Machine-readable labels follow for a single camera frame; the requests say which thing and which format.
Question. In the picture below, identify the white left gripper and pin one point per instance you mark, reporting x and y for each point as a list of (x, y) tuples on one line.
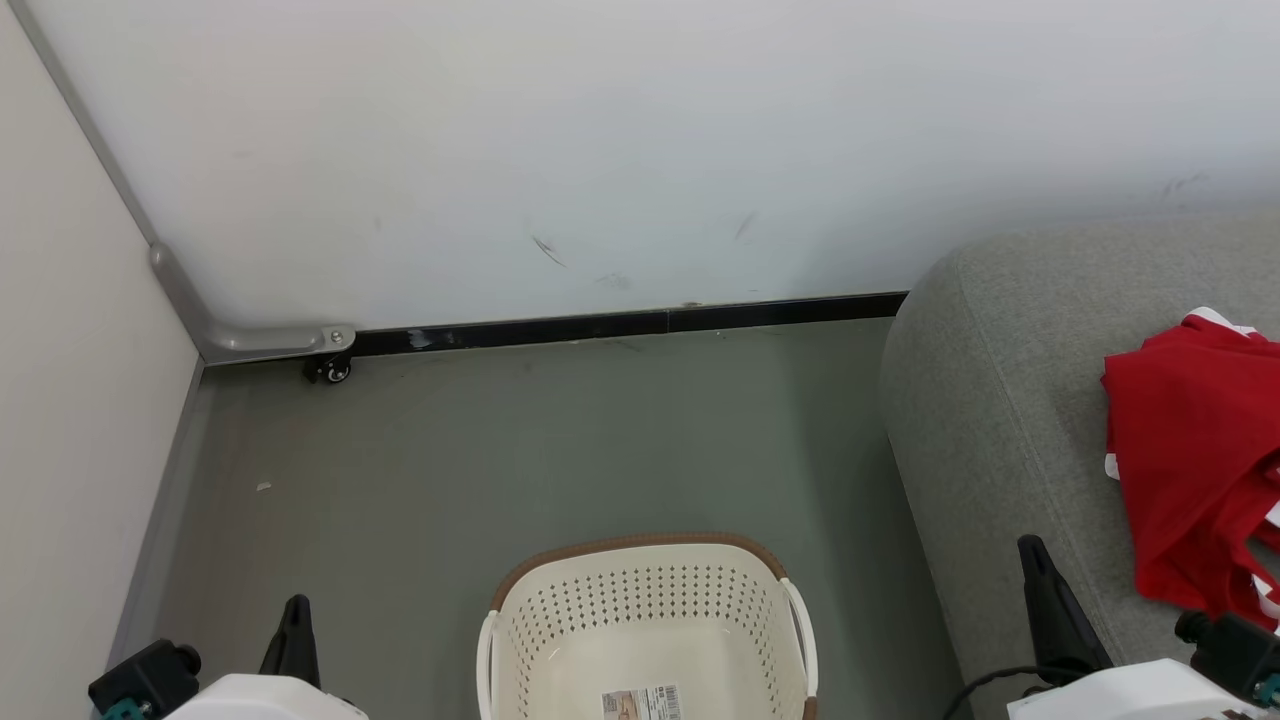
[(260, 700)]

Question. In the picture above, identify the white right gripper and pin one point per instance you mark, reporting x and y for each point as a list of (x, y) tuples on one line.
[(1130, 695)]

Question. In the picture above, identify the red garment with white stripes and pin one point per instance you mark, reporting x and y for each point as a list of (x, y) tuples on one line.
[(1180, 400)]

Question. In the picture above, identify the grey fabric sofa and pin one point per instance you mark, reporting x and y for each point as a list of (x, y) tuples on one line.
[(1000, 400)]

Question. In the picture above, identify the small black caster wheel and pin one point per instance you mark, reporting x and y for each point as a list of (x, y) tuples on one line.
[(330, 368)]

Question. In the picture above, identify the cream perforated laundry basket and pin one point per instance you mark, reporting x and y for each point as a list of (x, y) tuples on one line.
[(600, 600)]

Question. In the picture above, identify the printed paper basket label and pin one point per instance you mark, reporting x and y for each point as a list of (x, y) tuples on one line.
[(640, 703)]

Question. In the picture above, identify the black baseboard strip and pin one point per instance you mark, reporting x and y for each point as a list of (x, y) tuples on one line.
[(600, 325)]

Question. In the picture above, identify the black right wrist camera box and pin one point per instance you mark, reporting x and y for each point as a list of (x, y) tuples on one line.
[(1235, 650)]

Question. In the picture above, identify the teal left camera connector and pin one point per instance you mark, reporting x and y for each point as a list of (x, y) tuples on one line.
[(125, 710)]

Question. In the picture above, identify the teal camera connector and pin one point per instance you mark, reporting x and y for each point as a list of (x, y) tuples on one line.
[(125, 710), (1270, 690)]

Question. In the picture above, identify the teal right camera connector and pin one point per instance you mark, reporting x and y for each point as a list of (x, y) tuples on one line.
[(1270, 690)]

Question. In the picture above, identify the grey metal corner bracket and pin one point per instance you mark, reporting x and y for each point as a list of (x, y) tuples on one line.
[(250, 340)]

